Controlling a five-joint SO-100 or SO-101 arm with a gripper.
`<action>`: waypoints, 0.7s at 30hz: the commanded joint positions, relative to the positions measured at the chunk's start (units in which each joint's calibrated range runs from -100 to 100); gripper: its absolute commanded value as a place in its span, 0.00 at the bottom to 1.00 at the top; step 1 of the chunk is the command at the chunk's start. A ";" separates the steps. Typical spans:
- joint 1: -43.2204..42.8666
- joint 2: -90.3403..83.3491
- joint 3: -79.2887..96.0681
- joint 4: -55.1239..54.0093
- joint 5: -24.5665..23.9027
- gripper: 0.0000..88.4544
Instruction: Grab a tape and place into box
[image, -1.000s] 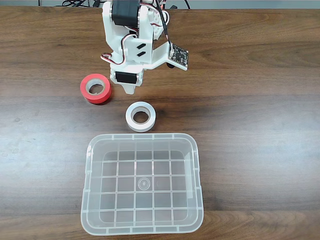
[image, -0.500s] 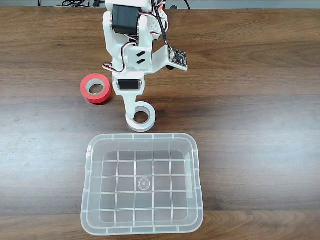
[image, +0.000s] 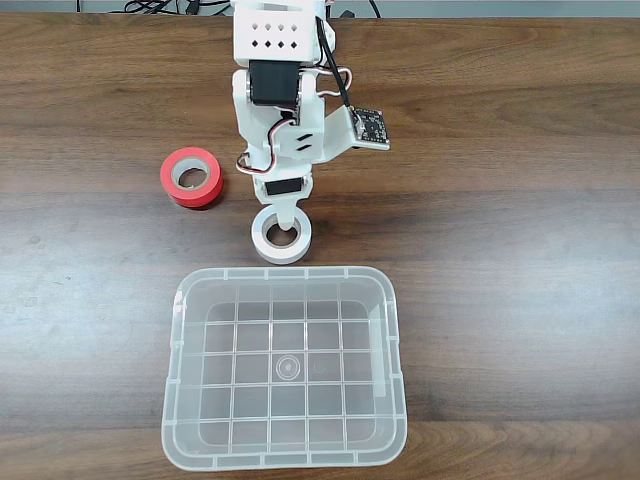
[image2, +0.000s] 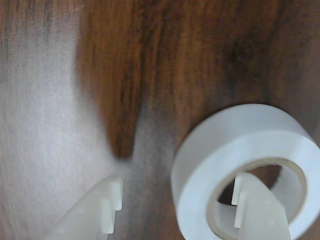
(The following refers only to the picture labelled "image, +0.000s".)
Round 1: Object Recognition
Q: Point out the white tape roll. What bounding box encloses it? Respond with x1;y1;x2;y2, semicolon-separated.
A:
250;204;313;265

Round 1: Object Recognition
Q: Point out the clear plastic storage box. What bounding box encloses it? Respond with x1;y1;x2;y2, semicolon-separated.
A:
160;266;409;473

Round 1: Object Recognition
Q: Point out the red tape roll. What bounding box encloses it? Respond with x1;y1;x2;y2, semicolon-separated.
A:
159;146;225;210

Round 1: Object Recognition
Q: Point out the camera module with white bracket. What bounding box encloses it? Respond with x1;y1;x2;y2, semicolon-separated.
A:
322;103;393;164

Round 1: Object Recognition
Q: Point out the black camera cable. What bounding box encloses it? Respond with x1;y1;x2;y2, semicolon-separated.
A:
315;15;355;110

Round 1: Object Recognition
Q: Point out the black cable bundle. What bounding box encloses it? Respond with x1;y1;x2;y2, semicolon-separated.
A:
123;0;235;16

